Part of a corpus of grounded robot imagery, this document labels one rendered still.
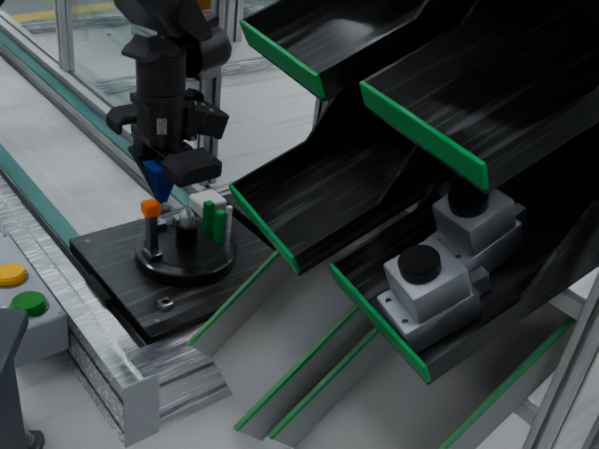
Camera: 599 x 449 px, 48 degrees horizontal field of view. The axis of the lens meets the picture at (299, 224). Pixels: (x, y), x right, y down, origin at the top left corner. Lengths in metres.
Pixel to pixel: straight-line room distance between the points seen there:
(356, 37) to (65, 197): 0.76
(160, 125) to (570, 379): 0.51
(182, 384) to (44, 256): 0.29
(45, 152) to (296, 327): 0.77
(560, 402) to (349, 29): 0.35
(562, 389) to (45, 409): 0.61
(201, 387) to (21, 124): 0.79
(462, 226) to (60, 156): 0.96
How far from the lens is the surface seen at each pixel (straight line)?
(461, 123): 0.47
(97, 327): 0.88
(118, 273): 0.94
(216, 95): 1.10
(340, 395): 0.68
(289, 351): 0.72
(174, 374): 0.83
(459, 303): 0.51
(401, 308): 0.51
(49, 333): 0.90
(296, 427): 0.68
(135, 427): 0.85
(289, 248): 0.60
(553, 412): 0.62
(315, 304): 0.72
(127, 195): 1.21
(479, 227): 0.51
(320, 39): 0.58
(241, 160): 1.47
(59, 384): 0.95
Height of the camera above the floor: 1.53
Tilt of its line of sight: 32 degrees down
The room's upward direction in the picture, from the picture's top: 8 degrees clockwise
